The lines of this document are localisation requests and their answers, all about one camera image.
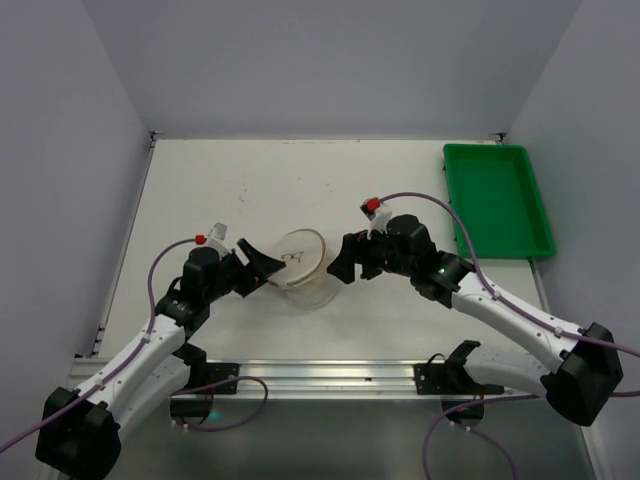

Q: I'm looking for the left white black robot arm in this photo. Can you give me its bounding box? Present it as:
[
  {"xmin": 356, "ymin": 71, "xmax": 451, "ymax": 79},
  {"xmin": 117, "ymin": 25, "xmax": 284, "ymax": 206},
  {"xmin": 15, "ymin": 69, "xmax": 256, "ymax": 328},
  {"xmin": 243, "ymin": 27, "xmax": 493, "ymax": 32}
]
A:
[{"xmin": 35, "ymin": 235, "xmax": 286, "ymax": 479}]

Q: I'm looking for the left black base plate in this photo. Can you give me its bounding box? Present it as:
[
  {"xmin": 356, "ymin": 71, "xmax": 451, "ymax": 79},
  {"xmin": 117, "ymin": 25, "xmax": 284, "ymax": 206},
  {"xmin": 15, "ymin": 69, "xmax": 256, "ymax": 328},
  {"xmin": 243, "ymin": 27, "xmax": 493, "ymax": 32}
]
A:
[{"xmin": 186, "ymin": 362, "xmax": 240, "ymax": 395}]

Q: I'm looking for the aluminium mounting rail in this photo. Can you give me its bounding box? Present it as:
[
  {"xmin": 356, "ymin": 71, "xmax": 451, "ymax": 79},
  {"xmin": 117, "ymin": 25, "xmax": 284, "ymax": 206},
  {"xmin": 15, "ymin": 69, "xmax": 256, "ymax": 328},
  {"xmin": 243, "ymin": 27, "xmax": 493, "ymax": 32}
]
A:
[{"xmin": 69, "ymin": 357, "xmax": 551, "ymax": 401}]

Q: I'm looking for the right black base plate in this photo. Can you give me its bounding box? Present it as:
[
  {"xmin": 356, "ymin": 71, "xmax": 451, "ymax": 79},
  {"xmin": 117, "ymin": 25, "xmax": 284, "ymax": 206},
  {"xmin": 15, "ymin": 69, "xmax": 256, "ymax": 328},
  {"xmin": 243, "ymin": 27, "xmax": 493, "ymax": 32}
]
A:
[{"xmin": 413, "ymin": 353, "xmax": 505, "ymax": 396}]

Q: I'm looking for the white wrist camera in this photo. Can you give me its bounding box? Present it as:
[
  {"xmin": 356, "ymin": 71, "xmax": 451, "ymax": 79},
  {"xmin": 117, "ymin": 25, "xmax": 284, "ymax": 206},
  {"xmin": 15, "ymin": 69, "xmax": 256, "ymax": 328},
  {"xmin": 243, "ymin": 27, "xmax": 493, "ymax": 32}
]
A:
[
  {"xmin": 360, "ymin": 197, "xmax": 393, "ymax": 238},
  {"xmin": 195, "ymin": 222, "xmax": 231, "ymax": 260}
]

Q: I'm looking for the cream mesh laundry bag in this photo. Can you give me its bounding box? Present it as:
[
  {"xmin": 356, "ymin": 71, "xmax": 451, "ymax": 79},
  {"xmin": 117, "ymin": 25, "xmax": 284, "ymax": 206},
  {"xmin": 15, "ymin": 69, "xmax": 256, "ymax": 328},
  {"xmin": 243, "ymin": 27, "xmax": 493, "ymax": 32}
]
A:
[{"xmin": 268, "ymin": 228, "xmax": 339, "ymax": 310}]

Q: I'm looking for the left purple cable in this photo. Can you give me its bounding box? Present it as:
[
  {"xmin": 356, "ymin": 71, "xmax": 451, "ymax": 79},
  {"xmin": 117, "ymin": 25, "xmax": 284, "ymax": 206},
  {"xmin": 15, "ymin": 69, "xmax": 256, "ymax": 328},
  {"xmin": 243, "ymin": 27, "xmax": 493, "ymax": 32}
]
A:
[{"xmin": 0, "ymin": 234, "xmax": 271, "ymax": 451}]

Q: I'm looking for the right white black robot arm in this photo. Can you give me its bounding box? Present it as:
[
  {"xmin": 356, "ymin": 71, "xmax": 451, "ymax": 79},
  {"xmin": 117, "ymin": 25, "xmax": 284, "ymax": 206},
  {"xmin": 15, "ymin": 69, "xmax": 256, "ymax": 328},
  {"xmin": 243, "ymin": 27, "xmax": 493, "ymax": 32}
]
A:
[{"xmin": 327, "ymin": 215, "xmax": 623, "ymax": 426}]

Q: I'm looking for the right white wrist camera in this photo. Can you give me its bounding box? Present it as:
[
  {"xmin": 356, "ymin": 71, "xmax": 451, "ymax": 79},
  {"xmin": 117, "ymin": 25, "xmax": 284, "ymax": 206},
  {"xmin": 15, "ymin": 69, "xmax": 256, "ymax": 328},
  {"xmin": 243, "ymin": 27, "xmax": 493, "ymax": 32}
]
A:
[{"xmin": 360, "ymin": 197, "xmax": 393, "ymax": 238}]

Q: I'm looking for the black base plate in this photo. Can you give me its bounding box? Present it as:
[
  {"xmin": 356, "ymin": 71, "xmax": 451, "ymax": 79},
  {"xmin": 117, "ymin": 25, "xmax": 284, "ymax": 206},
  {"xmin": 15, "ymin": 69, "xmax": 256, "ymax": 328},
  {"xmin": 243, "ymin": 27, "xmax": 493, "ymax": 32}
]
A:
[
  {"xmin": 186, "ymin": 362, "xmax": 240, "ymax": 395},
  {"xmin": 413, "ymin": 353, "xmax": 505, "ymax": 396}
]

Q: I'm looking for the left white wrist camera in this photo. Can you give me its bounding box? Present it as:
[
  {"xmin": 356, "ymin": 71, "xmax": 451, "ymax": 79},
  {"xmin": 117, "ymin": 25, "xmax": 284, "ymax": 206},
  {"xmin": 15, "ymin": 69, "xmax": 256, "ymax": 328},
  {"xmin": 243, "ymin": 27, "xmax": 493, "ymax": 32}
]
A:
[{"xmin": 195, "ymin": 222, "xmax": 231, "ymax": 260}]

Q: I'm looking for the green plastic tray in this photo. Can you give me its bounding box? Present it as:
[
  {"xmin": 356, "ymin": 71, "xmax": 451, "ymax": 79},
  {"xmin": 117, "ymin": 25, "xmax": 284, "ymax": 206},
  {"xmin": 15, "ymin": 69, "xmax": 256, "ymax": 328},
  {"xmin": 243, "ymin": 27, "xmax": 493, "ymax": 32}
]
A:
[{"xmin": 443, "ymin": 144, "xmax": 556, "ymax": 260}]

